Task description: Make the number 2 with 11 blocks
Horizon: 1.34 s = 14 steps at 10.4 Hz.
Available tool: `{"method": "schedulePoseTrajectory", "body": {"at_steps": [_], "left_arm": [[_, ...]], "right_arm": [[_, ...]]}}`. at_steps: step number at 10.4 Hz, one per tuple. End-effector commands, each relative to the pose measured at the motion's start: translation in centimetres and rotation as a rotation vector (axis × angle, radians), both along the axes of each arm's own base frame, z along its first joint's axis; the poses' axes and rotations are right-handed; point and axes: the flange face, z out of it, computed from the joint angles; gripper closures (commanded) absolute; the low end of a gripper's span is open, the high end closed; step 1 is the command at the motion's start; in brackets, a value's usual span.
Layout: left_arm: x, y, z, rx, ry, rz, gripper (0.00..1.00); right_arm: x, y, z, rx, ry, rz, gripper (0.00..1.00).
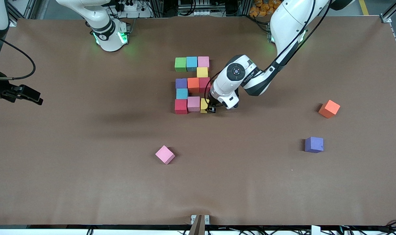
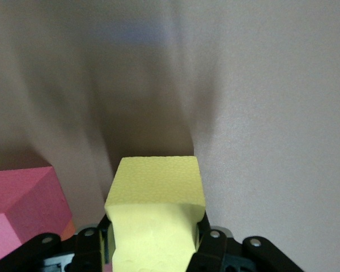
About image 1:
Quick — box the red foam cube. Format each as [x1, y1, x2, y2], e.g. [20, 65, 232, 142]
[199, 77, 211, 93]
[175, 99, 188, 115]

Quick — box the orange foam cube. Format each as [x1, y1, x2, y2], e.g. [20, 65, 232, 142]
[318, 100, 341, 118]
[187, 77, 200, 93]

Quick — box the brown table cover sheet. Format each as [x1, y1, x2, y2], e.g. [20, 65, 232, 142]
[0, 16, 396, 226]

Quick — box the grey electronics box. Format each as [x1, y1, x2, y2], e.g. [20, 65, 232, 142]
[178, 0, 224, 16]

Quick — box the pile of orange objects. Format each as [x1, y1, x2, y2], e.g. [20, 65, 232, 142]
[250, 0, 280, 17]

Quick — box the white power strip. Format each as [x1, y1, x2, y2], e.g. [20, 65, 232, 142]
[115, 0, 152, 18]

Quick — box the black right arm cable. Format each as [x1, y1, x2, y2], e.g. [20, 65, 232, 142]
[0, 39, 36, 81]

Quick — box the aluminium frame profile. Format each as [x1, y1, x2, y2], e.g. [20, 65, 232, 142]
[380, 0, 396, 67]
[7, 0, 38, 27]

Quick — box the metal table edge bracket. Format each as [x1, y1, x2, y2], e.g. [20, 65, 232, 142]
[191, 214, 210, 225]

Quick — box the brown tapered post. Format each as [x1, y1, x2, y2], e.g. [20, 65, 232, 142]
[189, 214, 205, 235]

